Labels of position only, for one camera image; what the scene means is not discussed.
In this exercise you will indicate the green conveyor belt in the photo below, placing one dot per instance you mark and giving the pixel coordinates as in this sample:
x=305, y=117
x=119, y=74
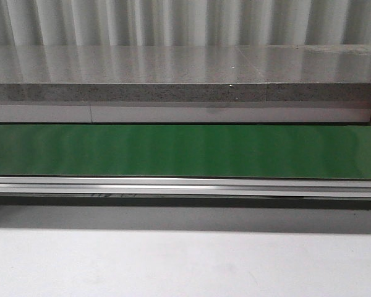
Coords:
x=186, y=150

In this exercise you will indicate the grey stone countertop slab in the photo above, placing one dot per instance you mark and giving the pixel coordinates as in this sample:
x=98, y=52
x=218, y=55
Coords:
x=185, y=73

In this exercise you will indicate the grey pleated curtain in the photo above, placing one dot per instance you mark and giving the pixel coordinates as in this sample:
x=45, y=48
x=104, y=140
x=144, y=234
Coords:
x=185, y=23

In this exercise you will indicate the aluminium conveyor side rail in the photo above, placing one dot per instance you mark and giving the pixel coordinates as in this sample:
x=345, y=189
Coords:
x=188, y=186

